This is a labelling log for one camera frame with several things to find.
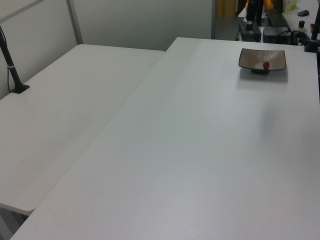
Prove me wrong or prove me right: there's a brown square ceramic plate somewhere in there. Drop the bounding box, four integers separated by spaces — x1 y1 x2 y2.
238 47 287 75

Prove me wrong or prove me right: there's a black power supply box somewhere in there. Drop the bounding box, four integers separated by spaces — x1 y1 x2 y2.
236 21 263 42

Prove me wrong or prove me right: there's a yellow panel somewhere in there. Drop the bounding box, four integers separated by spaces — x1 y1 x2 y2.
215 0 237 19

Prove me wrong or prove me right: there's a black monitor stand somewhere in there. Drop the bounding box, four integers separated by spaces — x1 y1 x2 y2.
245 0 264 32

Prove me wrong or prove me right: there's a black controller box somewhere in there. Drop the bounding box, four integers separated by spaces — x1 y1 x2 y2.
262 25 292 44

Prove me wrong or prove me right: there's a black keyboard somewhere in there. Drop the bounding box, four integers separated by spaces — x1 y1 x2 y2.
264 10 291 27

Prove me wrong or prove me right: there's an orange object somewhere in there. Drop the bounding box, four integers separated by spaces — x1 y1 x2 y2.
245 0 274 11

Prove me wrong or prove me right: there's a green white carton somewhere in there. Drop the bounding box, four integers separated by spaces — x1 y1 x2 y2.
282 0 299 12

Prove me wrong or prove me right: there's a grey aluminium partition post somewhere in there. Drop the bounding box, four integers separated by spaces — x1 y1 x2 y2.
210 0 218 40
65 0 84 45

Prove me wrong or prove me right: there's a black camera pole with band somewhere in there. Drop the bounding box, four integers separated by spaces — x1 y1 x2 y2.
0 24 31 95

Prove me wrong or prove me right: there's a black cable bundle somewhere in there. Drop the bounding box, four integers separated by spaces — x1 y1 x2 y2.
289 29 314 47

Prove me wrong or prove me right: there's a black clamped camera pole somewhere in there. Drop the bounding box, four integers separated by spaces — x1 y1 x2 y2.
303 0 320 54

